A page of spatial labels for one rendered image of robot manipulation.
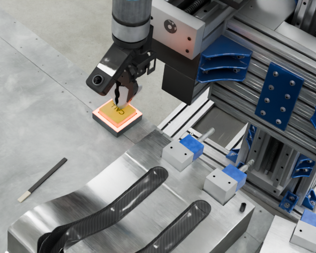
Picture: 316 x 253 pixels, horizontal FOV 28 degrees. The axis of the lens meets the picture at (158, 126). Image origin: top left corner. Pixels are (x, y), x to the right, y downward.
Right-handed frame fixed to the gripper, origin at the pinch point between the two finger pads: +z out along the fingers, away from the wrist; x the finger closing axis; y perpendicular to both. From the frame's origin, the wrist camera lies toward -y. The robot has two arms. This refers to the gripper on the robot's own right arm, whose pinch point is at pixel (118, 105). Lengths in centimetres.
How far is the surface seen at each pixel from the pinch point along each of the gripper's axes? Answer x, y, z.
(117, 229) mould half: -23.9, -24.4, -4.4
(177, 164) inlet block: -22.3, -6.4, -5.8
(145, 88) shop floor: 52, 73, 84
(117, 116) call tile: -1.4, -1.4, 1.2
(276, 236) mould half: -44.5, -2.4, -0.9
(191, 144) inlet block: -21.0, -0.5, -5.8
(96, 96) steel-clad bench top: 8.2, 1.4, 4.5
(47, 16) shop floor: 113, 73, 84
